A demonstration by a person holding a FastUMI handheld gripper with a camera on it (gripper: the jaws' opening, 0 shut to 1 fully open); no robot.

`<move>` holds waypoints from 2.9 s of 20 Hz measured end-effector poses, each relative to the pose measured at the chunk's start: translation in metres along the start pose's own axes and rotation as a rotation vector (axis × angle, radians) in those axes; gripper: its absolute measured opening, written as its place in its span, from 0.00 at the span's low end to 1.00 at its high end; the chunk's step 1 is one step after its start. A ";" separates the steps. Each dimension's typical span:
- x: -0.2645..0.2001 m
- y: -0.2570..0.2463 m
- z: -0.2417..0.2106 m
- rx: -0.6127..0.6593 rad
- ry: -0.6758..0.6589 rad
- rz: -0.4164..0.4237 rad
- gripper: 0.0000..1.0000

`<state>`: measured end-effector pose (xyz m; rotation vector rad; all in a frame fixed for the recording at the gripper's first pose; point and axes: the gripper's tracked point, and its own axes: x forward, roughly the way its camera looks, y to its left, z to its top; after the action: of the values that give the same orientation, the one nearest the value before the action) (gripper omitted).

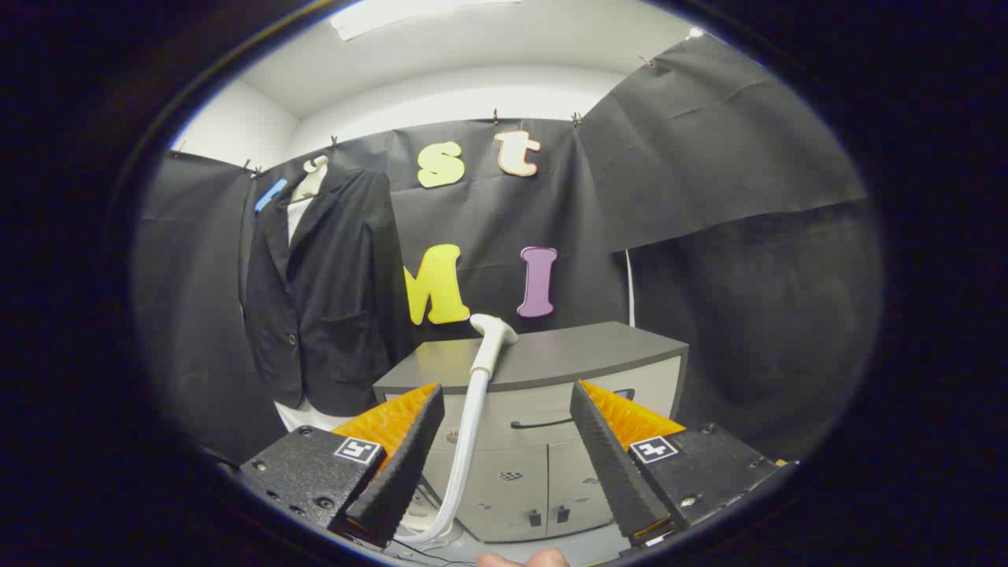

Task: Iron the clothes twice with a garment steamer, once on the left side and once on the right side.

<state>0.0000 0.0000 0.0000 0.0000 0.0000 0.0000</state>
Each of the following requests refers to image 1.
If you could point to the large ceiling light panel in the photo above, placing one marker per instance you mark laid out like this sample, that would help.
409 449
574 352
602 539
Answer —
394 12

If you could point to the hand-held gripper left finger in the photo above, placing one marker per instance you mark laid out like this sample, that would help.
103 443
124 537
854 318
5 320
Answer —
405 465

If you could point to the black backdrop cloth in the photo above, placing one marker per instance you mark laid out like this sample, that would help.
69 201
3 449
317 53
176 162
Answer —
709 157

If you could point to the grey cabinet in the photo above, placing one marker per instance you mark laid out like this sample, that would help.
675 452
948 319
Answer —
567 350

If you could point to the black suit jacket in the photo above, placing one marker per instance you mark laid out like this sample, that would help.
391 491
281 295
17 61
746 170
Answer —
331 299

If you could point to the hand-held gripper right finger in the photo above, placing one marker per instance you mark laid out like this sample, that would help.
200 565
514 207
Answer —
610 465

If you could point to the white shirt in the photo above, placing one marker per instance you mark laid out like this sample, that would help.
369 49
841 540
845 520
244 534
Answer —
298 216

